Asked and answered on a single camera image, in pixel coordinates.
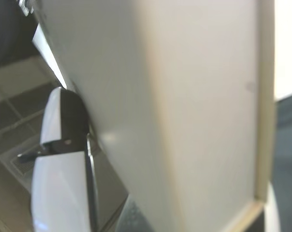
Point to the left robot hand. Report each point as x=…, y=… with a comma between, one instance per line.
x=56, y=193

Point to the large white panel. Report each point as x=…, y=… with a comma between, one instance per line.
x=184, y=96

